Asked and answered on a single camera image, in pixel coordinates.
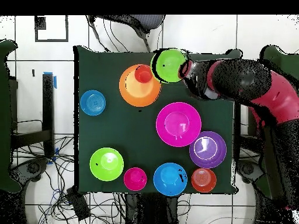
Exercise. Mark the dark green tablecloth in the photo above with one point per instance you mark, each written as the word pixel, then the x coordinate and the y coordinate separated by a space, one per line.
pixel 105 130

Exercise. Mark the green cloth on side table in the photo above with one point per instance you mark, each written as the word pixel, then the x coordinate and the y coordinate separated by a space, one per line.
pixel 287 58
pixel 4 116

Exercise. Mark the large green bowl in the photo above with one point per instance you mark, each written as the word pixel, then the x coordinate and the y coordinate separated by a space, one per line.
pixel 106 164

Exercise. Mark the small green bowl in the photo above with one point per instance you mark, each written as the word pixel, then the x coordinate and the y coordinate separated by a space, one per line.
pixel 169 66

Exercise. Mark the blue bowl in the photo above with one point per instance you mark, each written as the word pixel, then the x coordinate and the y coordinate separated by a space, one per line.
pixel 169 178

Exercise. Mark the large orange bowl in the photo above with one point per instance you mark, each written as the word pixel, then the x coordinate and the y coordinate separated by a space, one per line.
pixel 137 95

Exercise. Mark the orange cup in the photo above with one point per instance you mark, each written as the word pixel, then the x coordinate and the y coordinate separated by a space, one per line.
pixel 143 74
pixel 203 180

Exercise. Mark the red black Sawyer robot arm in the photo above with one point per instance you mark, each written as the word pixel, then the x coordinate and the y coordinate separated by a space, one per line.
pixel 245 79

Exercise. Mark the grey office chair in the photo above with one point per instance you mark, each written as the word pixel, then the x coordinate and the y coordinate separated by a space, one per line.
pixel 147 21

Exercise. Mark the purple bowl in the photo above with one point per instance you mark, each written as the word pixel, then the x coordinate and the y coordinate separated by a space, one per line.
pixel 208 149

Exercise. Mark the small crimson bowl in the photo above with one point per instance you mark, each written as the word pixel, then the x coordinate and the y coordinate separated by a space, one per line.
pixel 135 179

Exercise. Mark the blue cup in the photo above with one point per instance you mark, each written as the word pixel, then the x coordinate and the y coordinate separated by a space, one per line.
pixel 92 102

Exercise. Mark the black power strip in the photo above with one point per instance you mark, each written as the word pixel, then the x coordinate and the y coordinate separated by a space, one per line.
pixel 78 203

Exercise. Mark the black metal frame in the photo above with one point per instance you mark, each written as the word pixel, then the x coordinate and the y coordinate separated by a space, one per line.
pixel 237 130
pixel 48 105

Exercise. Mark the large pink bowl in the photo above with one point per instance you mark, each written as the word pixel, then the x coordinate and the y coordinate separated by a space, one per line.
pixel 178 124

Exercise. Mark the black chair base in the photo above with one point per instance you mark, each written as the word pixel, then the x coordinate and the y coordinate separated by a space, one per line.
pixel 248 169
pixel 32 168

